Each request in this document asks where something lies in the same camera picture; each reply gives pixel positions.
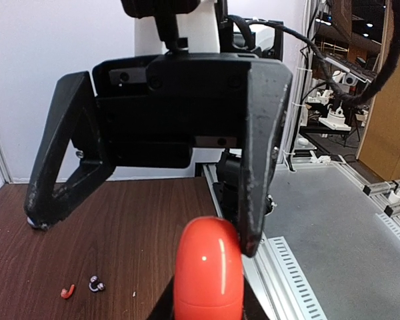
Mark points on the red earbud charging case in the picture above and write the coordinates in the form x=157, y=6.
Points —
x=208, y=280

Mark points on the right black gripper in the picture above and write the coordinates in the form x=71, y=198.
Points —
x=155, y=110

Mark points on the red ear hook piece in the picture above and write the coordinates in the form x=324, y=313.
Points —
x=67, y=293

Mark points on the purple earbud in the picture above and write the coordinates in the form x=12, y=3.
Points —
x=95, y=285

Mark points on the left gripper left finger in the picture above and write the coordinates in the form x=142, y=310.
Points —
x=164, y=307

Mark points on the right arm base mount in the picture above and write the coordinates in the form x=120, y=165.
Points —
x=227, y=186

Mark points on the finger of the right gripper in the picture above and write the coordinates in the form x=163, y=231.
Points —
x=72, y=119

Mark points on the front aluminium rail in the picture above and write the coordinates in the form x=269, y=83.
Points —
x=279, y=282

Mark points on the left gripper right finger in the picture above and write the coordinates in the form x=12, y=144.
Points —
x=252, y=309

